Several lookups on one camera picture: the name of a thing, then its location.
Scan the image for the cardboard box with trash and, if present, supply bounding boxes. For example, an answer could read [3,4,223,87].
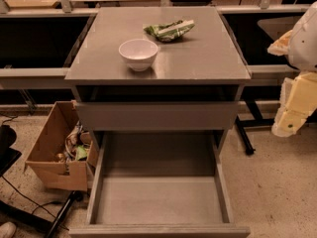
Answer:
[26,101,98,191]

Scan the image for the open grey middle drawer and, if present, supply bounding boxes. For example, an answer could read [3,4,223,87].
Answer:
[70,132,250,238]

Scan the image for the green jalapeno chip bag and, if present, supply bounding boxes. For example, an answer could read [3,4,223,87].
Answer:
[144,20,195,43]

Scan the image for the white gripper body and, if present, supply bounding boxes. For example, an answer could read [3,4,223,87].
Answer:
[288,2,317,71]

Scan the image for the white shoe tip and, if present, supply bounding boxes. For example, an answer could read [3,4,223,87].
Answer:
[0,222,17,238]

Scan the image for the black chair base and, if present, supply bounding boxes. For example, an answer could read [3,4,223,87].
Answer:
[0,125,22,177]

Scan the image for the black table leg base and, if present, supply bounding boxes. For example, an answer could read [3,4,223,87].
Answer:
[235,99,273,156]

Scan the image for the closed grey upper drawer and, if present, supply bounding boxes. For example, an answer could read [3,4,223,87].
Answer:
[75,102,238,131]

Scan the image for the white ceramic bowl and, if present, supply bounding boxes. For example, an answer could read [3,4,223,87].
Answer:
[119,39,159,71]

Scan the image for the black stand leg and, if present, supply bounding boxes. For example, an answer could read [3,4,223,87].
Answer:
[44,190,83,238]

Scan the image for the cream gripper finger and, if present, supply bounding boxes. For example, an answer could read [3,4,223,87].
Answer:
[267,30,292,57]
[271,71,317,137]

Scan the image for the black floor cable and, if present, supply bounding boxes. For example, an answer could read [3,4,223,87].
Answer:
[0,114,70,231]

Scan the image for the grey drawer cabinet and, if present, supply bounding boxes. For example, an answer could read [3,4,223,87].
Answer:
[66,7,250,238]

